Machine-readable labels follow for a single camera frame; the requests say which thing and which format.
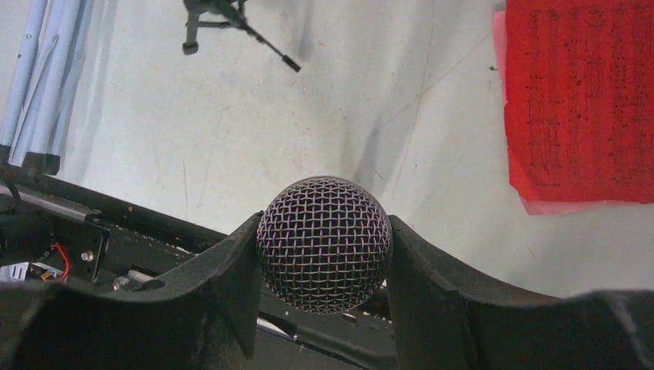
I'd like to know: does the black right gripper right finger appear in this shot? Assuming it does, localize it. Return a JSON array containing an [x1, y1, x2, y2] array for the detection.
[[387, 217, 653, 369]]

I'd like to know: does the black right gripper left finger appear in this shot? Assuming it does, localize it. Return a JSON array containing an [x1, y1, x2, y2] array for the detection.
[[1, 214, 261, 369]]

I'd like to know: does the pink glitter microphone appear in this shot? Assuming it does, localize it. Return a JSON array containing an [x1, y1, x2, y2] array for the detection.
[[256, 176, 393, 315]]

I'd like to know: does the pink sheet music page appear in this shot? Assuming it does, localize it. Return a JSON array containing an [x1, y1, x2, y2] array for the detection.
[[492, 10, 654, 217]]

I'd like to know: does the red sheet music page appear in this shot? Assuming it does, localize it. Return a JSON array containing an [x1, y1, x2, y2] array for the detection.
[[503, 0, 654, 205]]

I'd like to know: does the light blue music stand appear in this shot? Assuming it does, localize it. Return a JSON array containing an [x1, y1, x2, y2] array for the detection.
[[1, 0, 95, 175]]

